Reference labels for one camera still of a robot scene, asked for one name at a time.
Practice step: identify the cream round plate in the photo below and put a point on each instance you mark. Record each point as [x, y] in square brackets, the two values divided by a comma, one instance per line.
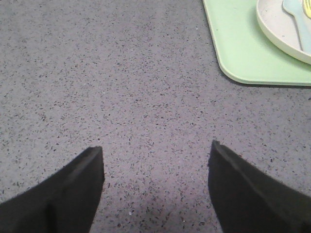
[280, 28]

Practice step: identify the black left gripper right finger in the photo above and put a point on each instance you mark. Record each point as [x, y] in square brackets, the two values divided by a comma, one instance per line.
[247, 200]

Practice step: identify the light blue plastic spoon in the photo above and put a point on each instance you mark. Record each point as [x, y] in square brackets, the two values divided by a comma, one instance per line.
[295, 8]

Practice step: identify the yellow plastic fork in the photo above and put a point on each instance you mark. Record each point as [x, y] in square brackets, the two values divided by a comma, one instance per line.
[307, 7]

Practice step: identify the light green plastic tray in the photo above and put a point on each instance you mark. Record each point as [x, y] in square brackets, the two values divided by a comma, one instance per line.
[244, 53]

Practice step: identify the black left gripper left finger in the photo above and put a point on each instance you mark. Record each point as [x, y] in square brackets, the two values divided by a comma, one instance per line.
[66, 202]

